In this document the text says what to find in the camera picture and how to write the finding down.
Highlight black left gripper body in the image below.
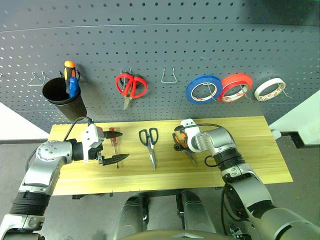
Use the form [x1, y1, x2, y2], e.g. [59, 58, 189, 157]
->
[87, 126, 106, 165]

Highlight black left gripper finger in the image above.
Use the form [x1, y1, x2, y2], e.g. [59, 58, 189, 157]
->
[103, 130, 124, 140]
[102, 153, 130, 167]

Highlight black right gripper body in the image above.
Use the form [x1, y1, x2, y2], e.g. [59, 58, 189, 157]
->
[181, 132, 191, 151]

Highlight orange black handled snips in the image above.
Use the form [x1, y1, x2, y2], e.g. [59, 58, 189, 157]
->
[172, 131, 199, 168]

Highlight blue tape roll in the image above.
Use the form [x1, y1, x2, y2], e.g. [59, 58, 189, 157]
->
[185, 74, 224, 105]

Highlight red tape roll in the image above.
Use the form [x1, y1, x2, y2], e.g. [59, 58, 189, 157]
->
[216, 73, 254, 104]

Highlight white tape roll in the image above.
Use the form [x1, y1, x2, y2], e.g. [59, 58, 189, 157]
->
[253, 77, 287, 102]

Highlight dark grey pegboard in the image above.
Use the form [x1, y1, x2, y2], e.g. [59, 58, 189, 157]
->
[0, 0, 320, 134]

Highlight black cup holder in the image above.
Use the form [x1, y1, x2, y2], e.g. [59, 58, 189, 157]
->
[41, 70, 88, 121]

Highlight thin metal peg hook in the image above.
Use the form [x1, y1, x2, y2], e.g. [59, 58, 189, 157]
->
[276, 83, 293, 99]
[203, 83, 218, 101]
[238, 84, 252, 100]

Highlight dark rounded robot leg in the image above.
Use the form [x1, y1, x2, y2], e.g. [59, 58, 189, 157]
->
[113, 193, 151, 240]
[176, 189, 217, 235]

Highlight metal scissors peg hook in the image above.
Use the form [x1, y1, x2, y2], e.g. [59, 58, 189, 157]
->
[119, 68, 133, 87]

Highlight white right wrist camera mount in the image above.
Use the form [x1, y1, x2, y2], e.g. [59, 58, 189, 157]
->
[180, 119, 201, 154]

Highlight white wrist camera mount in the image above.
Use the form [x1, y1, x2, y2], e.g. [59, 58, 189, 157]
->
[180, 119, 201, 154]
[81, 123, 105, 163]

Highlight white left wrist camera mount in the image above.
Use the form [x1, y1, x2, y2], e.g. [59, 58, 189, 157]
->
[81, 123, 105, 163]

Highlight red handled screwdriver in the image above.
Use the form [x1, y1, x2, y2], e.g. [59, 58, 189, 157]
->
[108, 127, 121, 170]

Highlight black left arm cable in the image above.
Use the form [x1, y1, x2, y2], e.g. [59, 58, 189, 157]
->
[63, 115, 95, 141]

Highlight black blue handled scissors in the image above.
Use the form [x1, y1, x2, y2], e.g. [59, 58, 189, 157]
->
[138, 127, 159, 171]

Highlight red handled scissors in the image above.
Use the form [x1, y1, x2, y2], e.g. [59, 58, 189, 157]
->
[115, 72, 149, 111]

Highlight blue handled screwdriver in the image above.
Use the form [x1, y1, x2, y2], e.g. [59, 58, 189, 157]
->
[68, 76, 81, 99]

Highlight wide metal wire hook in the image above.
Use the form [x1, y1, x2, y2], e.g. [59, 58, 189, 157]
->
[27, 70, 48, 87]
[160, 66, 178, 84]

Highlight orange black handled screwdriver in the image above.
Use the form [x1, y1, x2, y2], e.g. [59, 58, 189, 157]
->
[63, 60, 77, 83]

